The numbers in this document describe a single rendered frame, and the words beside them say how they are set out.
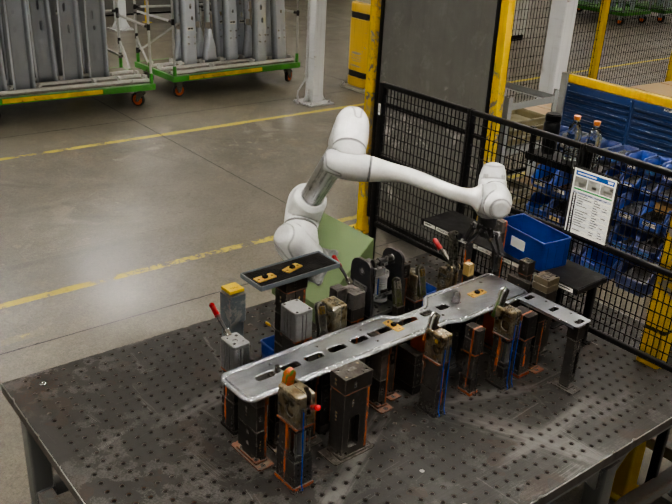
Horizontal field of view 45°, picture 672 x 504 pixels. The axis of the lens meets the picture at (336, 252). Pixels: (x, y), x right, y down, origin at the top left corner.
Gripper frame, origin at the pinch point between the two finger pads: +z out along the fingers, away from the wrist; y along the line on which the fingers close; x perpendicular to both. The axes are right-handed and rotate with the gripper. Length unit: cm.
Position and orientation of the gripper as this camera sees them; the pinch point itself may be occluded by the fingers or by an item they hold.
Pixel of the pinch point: (481, 262)
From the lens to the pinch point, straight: 329.9
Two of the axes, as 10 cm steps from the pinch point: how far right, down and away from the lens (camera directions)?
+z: -0.5, 9.1, 4.2
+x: 7.7, -2.3, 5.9
